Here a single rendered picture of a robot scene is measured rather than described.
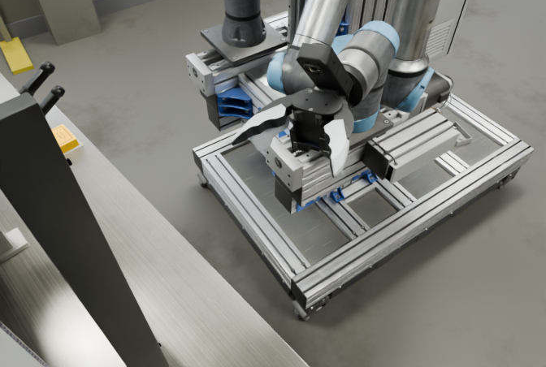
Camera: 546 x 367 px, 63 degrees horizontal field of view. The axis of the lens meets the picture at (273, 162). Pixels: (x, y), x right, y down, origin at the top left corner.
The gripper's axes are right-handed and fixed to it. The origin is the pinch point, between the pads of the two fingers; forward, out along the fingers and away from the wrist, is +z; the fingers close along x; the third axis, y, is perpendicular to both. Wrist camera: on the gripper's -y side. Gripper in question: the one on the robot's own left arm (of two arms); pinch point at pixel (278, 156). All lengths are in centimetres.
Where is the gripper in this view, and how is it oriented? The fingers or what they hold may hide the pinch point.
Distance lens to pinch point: 55.6
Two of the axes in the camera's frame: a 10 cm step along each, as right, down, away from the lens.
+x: -8.5, -2.8, 4.4
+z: -5.1, 6.4, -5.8
